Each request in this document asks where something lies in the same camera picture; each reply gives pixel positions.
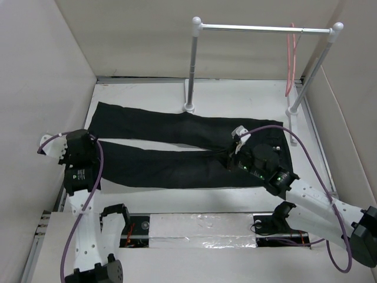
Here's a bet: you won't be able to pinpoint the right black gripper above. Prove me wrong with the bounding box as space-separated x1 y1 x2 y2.
212 141 267 180

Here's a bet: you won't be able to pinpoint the black trousers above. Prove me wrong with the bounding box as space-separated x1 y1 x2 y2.
88 103 293 189

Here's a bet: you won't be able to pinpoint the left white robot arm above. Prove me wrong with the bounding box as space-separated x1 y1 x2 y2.
59 129 131 282

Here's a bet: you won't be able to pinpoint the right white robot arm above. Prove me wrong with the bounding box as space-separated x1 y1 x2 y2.
227 144 376 268

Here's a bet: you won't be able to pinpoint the pink clothes hanger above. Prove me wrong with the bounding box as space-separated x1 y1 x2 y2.
285 34 300 97

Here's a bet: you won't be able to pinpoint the silver foil covered panel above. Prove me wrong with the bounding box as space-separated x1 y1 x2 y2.
148 213 257 249

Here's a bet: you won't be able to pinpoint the white and silver clothes rack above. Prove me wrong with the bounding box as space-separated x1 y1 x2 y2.
183 17 344 131

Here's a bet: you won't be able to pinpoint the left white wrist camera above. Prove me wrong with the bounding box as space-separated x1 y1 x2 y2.
37 132 68 163

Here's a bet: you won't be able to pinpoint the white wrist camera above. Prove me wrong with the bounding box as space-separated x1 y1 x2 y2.
232 126 251 154
37 132 68 163

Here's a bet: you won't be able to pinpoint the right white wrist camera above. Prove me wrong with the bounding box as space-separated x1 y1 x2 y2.
232 126 251 154

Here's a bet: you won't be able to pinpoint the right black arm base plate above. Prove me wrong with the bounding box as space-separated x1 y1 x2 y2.
250 215 310 248

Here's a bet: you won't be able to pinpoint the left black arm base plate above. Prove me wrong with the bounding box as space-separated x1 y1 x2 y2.
120 214 150 248

